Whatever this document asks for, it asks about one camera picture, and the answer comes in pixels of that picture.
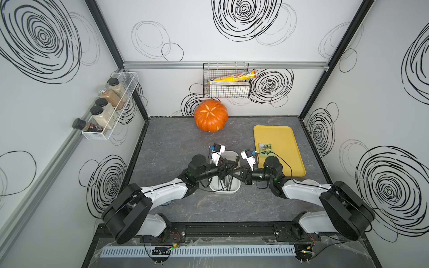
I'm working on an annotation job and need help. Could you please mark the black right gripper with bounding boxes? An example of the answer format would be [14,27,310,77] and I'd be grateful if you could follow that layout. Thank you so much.
[229,165,274,186]

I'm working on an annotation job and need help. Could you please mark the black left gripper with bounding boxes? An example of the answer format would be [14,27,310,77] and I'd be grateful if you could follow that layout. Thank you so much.
[194,159,236,183]

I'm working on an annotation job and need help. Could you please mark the white plastic storage box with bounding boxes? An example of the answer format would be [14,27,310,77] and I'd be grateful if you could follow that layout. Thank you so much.
[209,151,241,195]

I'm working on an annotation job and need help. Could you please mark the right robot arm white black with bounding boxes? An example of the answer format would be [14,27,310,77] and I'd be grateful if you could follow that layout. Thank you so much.
[234,153,375,241]

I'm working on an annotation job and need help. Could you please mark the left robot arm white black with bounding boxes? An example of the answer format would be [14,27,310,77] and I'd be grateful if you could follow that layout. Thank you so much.
[101,155,239,245]

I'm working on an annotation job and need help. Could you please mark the green snack packet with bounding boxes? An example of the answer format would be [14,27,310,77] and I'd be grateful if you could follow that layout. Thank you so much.
[258,143,273,157]

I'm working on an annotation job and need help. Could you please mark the yellow tray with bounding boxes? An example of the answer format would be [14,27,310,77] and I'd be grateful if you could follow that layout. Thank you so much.
[254,125,306,177]

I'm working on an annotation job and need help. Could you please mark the orange pumpkin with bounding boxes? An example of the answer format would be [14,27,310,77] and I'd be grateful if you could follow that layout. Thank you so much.
[194,100,229,132]

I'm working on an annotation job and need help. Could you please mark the yellow tube package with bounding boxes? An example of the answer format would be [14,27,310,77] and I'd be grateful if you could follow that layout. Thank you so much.
[211,70,257,82]

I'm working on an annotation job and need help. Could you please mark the spice jar white contents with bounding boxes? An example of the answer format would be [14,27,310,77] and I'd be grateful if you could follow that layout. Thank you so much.
[90,105,114,130]

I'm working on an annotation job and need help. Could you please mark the clear acrylic spice shelf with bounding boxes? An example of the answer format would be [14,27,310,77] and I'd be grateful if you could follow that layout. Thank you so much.
[81,71,139,141]

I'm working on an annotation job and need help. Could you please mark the spice jar brown contents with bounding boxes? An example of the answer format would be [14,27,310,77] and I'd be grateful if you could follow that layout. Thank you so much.
[99,88,125,110]

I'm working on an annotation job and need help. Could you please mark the spice jar black lid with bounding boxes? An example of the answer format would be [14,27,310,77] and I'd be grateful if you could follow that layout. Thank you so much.
[107,78,126,98]
[95,98,115,115]

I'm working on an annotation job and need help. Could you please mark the dark sauce bottle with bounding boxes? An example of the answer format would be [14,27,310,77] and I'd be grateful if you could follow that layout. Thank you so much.
[72,118,103,133]

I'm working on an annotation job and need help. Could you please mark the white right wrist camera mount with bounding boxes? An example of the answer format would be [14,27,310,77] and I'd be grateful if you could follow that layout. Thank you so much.
[240,149,257,171]

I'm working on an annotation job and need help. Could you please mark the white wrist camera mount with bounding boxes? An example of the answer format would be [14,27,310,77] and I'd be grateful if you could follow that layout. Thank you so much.
[240,149,257,171]
[208,144,226,166]

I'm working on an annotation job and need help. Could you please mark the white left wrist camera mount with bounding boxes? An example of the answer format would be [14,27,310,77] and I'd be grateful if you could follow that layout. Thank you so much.
[208,144,226,166]

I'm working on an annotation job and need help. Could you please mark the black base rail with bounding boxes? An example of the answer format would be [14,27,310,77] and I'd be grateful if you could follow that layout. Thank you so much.
[95,220,366,245]

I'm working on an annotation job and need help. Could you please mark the black wire wall basket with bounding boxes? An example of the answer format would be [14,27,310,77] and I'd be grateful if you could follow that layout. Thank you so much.
[203,62,250,98]

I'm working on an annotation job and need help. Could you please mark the grey slotted cable duct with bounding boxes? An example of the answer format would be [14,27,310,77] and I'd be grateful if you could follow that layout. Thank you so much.
[99,245,296,258]

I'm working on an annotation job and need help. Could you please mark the aluminium wall rail back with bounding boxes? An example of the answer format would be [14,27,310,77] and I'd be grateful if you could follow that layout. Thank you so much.
[123,61,330,70]

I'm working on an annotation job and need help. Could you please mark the aluminium wall rail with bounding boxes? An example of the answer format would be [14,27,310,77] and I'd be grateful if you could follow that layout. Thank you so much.
[123,61,330,70]
[1,130,98,257]

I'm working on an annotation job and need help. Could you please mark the black corner frame post left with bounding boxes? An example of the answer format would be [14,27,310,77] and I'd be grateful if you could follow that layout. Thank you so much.
[85,0,149,123]

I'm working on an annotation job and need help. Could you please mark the black corner frame post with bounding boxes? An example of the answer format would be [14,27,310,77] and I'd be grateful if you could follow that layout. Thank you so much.
[85,0,149,123]
[299,0,375,121]

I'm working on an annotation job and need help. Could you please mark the black corner frame post right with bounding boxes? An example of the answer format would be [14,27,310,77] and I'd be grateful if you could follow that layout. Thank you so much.
[299,0,375,121]

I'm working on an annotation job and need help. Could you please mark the aluminium wall rail left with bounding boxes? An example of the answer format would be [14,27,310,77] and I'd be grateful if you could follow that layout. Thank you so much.
[1,130,98,257]

